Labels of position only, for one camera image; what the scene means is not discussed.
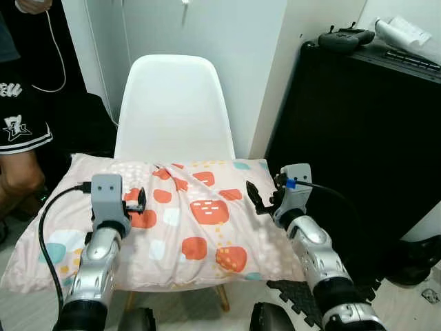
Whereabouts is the robot leg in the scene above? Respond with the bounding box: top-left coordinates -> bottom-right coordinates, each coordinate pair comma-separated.
249,301 -> 298,331
117,307 -> 157,331

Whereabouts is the small white printed card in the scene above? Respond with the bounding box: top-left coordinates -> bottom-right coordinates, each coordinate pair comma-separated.
421,289 -> 441,305

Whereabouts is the black foam floor mat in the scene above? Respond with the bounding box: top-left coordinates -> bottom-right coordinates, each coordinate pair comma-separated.
265,276 -> 377,322

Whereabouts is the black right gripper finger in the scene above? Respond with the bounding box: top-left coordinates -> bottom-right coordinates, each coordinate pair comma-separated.
246,180 -> 268,216

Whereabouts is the robot left leg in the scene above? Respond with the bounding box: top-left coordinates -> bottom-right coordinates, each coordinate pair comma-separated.
117,307 -> 157,331

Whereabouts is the person's hand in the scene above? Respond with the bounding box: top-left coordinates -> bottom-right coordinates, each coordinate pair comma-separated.
14,0 -> 53,15

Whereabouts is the robot right leg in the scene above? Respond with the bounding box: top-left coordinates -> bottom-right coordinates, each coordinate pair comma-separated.
249,301 -> 298,331

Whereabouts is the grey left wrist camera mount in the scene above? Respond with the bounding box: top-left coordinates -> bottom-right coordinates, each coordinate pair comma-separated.
91,174 -> 132,232

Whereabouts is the black shoe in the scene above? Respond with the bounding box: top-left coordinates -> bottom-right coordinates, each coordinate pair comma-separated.
384,234 -> 441,288

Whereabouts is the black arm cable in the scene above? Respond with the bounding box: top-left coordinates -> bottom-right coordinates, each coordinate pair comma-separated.
38,181 -> 94,311
285,177 -> 360,232

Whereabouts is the black cabinet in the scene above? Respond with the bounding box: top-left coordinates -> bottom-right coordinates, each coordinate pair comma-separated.
265,40 -> 441,278

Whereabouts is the person in black shorts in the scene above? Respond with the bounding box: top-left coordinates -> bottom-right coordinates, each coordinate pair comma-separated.
0,0 -> 56,239

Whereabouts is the black remote controller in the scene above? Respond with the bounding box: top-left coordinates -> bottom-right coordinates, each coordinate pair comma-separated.
318,26 -> 377,54

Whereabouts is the pink patterned pillow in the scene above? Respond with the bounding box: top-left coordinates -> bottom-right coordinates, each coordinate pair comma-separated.
0,153 -> 308,294

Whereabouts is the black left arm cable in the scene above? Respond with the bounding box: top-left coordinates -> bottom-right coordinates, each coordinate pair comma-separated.
38,181 -> 94,311

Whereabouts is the white plastic packet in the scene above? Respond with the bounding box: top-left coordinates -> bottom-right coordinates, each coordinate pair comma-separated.
375,15 -> 441,53

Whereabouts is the thin white cable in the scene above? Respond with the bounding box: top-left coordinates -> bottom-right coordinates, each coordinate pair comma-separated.
31,10 -> 68,93

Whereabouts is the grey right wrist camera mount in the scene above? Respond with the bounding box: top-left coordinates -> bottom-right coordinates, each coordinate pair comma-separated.
274,163 -> 314,228

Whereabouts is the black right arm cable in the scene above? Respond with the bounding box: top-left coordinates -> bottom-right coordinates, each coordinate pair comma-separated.
285,177 -> 360,232

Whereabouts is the white plastic chair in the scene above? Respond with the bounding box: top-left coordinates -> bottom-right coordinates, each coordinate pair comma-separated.
114,54 -> 237,312

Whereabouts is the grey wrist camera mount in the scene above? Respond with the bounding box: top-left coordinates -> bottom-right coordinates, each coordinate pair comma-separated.
274,163 -> 314,228
91,174 -> 132,232

